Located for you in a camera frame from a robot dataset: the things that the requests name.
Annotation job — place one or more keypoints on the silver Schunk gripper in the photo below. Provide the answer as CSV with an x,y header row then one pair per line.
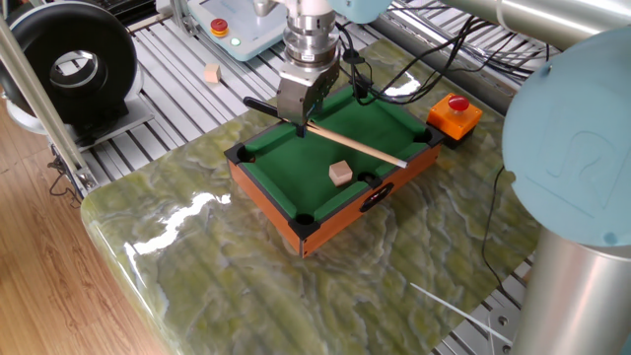
x,y
296,98

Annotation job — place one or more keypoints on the wooden pool cue black butt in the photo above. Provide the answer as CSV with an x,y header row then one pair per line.
x,y
355,145

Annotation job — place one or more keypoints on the silver UR5 robot arm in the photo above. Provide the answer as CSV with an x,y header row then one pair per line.
x,y
567,148

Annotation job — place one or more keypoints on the mini green pool table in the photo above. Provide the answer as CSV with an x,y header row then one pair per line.
x,y
296,167

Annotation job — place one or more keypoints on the small wooden cube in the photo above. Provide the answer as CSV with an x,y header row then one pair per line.
x,y
212,73

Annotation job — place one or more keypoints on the white teach pendant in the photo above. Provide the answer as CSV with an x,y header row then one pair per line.
x,y
246,20

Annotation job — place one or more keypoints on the orange emergency stop button box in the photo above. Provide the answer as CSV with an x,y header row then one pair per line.
x,y
453,120

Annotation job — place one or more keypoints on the green marble pattern board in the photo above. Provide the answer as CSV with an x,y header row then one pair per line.
x,y
246,296

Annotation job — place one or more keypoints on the aluminium frame post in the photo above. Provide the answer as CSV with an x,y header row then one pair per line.
x,y
180,15
54,120

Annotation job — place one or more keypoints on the aluminium bracket plate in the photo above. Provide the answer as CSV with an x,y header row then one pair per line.
x,y
500,330

